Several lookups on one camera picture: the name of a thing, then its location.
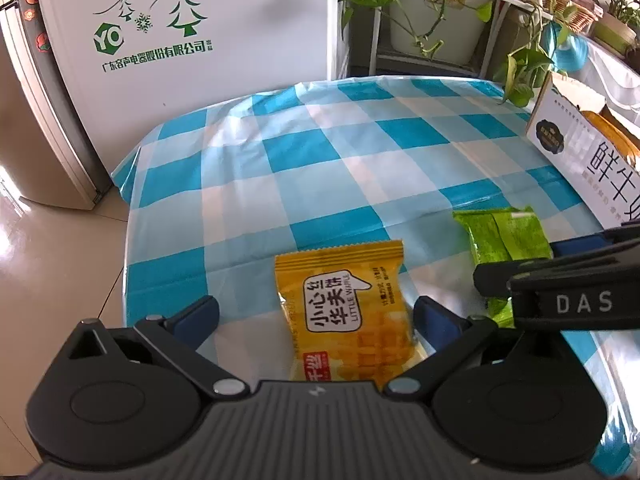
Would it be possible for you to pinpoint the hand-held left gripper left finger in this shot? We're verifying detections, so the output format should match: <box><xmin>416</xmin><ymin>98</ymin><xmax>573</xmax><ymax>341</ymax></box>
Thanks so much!
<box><xmin>59</xmin><ymin>295</ymin><xmax>249</xmax><ymax>403</ymax></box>

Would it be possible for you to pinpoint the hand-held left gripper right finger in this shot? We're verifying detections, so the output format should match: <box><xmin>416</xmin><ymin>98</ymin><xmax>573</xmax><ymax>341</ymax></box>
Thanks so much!
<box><xmin>381</xmin><ymin>296</ymin><xmax>582</xmax><ymax>403</ymax></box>

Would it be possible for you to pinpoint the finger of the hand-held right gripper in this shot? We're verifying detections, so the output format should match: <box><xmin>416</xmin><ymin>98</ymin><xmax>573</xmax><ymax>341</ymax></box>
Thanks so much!
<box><xmin>472</xmin><ymin>242</ymin><xmax>640</xmax><ymax>332</ymax></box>
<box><xmin>550</xmin><ymin>226</ymin><xmax>640</xmax><ymax>261</ymax></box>

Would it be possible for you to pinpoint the green snack packet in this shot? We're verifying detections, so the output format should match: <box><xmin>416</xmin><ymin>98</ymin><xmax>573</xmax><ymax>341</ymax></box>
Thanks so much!
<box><xmin>452</xmin><ymin>206</ymin><xmax>555</xmax><ymax>328</ymax></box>

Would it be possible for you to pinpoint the yellow waffle snack packet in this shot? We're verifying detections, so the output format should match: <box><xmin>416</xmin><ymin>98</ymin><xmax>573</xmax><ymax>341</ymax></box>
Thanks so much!
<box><xmin>274</xmin><ymin>240</ymin><xmax>426</xmax><ymax>393</ymax></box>

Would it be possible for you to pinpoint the blue white checked tablecloth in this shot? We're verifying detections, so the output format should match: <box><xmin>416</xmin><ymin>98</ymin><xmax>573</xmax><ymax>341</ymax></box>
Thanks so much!
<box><xmin>111</xmin><ymin>76</ymin><xmax>640</xmax><ymax>480</ymax></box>

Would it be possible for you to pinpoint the blue plastic container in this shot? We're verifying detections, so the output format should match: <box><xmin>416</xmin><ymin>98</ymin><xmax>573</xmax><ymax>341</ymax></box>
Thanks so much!
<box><xmin>542</xmin><ymin>22</ymin><xmax>590</xmax><ymax>73</ymax></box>

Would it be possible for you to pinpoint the small potted plant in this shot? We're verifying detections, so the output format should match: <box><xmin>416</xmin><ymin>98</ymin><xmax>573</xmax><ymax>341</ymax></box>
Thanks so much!
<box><xmin>592</xmin><ymin>0</ymin><xmax>640</xmax><ymax>56</ymax></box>

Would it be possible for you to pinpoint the white metal plant rack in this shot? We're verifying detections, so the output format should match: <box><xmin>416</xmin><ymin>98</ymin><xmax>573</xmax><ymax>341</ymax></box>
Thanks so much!
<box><xmin>370</xmin><ymin>0</ymin><xmax>556</xmax><ymax>78</ymax></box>

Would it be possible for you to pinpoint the wicker basket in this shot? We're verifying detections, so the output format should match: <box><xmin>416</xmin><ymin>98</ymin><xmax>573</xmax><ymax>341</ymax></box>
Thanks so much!
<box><xmin>555</xmin><ymin>0</ymin><xmax>603</xmax><ymax>37</ymax></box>

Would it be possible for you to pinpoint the silver refrigerator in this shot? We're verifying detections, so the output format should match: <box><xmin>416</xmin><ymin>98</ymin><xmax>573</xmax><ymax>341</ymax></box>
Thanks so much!
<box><xmin>0</xmin><ymin>0</ymin><xmax>113</xmax><ymax>211</ymax></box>

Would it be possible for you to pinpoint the white tree-print cardboard box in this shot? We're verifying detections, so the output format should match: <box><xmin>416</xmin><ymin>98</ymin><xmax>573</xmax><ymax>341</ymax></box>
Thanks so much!
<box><xmin>32</xmin><ymin>0</ymin><xmax>351</xmax><ymax>200</ymax></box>

